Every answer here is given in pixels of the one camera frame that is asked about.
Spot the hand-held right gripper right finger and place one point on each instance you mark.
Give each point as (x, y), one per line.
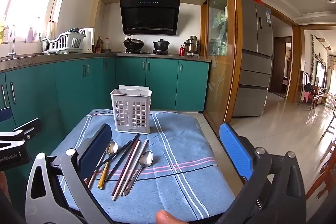
(235, 150)

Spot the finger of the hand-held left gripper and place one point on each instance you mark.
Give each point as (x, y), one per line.
(26, 129)
(4, 115)

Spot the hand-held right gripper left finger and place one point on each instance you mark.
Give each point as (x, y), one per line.
(95, 150)

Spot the black chopstick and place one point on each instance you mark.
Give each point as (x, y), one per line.
(123, 146)
(125, 153)

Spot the pale chopstick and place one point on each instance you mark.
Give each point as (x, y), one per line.
(92, 180)

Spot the pink-white chopstick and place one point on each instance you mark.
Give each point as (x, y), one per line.
(128, 174)

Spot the silver spoon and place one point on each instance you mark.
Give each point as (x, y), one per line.
(146, 158)

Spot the white plastic utensil holder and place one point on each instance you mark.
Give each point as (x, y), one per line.
(131, 98)

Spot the person's left forearm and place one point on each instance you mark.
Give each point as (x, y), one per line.
(3, 186)

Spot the person's right hand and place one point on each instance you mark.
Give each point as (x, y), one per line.
(172, 216)

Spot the blue striped cloth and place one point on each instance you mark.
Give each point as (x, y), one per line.
(178, 187)

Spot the metal faucet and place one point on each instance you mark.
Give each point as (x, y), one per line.
(13, 43)

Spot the white bottle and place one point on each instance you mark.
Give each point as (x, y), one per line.
(29, 35)

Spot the white dish rack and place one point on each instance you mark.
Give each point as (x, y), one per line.
(63, 43)

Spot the wooden chair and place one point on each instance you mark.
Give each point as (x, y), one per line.
(325, 174)

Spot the clothes rack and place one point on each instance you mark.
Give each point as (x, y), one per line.
(306, 87)

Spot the teal base cabinets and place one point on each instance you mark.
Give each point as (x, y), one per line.
(162, 82)

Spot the wooden-framed glass sliding door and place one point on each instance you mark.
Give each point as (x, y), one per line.
(220, 56)

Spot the silver refrigerator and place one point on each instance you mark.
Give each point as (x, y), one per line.
(254, 56)

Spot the group of sauce bottles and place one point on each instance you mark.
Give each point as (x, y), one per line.
(98, 47)

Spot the gas stove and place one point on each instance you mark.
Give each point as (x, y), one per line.
(144, 53)

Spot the white cutting board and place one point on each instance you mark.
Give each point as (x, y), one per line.
(90, 37)

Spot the red canister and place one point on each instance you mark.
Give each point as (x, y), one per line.
(181, 51)

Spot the stainless steel pot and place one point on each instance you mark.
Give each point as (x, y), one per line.
(192, 46)

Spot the black wok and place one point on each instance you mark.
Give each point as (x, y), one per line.
(134, 43)

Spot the black cooking pot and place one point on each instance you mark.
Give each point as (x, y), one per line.
(161, 46)

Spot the black range hood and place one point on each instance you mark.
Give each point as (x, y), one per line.
(149, 19)

